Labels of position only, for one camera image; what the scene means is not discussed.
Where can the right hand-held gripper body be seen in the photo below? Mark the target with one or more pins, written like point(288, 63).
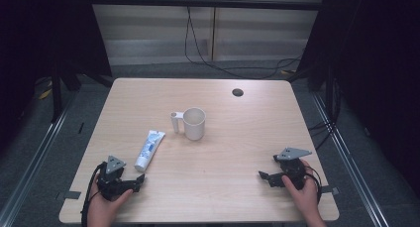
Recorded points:
point(292, 167)

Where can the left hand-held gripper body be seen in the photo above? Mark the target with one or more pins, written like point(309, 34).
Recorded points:
point(110, 184)

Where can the person's left hand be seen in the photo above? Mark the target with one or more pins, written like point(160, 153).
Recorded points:
point(105, 207)

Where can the person's right hand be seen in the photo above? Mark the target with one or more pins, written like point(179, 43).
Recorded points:
point(305, 197)

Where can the white blue toothpaste tube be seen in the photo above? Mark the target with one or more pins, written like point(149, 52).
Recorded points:
point(149, 150)

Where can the grey tape strip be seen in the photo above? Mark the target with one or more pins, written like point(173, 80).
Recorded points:
point(68, 195)
point(330, 190)

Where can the small black floor strip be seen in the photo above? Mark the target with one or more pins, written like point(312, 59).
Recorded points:
point(81, 128)

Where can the dark round table grommet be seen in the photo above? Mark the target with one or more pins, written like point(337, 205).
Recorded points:
point(237, 92)

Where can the black metal stand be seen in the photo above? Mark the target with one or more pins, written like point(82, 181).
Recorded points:
point(56, 94)

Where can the yellow floor tape piece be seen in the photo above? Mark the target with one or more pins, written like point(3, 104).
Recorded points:
point(45, 94)

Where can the black curtain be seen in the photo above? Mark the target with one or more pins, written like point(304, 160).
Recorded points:
point(43, 35)
point(373, 71)

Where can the metal floor rail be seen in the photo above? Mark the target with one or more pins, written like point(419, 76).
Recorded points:
point(350, 164)
point(31, 167)

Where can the black horizontal frame bar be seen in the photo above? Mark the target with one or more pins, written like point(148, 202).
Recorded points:
point(204, 3)

